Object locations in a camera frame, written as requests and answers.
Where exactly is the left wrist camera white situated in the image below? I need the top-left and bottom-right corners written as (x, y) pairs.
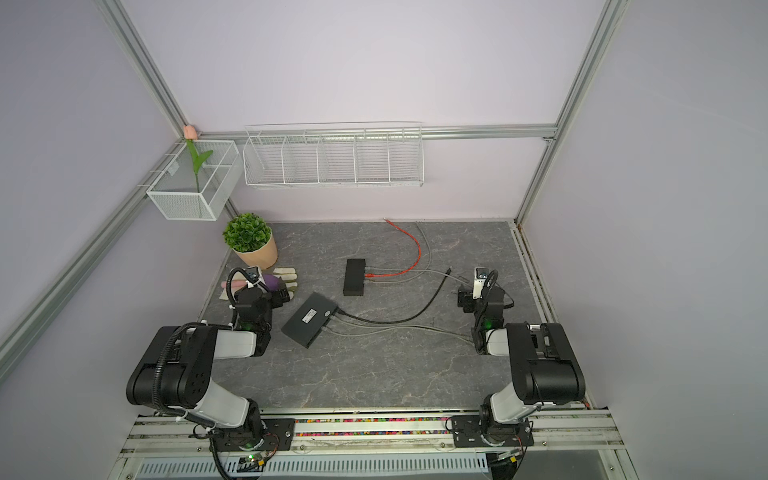
top-left (243, 266), bottom-right (268, 291)

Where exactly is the green plant in beige pot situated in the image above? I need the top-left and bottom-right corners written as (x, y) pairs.
top-left (223, 213), bottom-right (278, 269)

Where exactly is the red ethernet cable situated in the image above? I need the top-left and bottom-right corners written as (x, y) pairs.
top-left (364, 218), bottom-right (423, 280)

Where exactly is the white wire basket small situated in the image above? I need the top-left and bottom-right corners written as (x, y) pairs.
top-left (147, 140), bottom-right (244, 221)

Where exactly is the white wire shelf wide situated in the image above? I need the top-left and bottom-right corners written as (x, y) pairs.
top-left (243, 122), bottom-right (425, 188)

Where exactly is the black cable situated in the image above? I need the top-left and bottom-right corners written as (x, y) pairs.
top-left (335, 267), bottom-right (453, 326)

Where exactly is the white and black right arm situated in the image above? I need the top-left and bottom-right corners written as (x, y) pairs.
top-left (446, 267), bottom-right (586, 450)

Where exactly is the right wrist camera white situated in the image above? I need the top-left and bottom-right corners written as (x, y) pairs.
top-left (472, 267), bottom-right (490, 299)

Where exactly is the purple trowel with pink handle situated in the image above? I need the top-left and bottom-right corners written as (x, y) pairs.
top-left (231, 272), bottom-right (281, 292)

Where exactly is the pink tulip artificial flower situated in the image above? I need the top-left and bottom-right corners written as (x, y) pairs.
top-left (183, 125), bottom-right (213, 193)

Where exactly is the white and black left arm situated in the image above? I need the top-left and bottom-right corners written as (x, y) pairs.
top-left (126, 267), bottom-right (296, 456)

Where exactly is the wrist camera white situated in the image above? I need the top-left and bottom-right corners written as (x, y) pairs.
top-left (472, 267), bottom-right (490, 299)
top-left (243, 266), bottom-right (268, 291)

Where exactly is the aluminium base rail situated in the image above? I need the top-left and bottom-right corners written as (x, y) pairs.
top-left (109, 404), bottom-right (638, 479)

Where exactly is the black ribbed network switch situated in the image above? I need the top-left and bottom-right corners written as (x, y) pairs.
top-left (343, 258), bottom-right (366, 296)

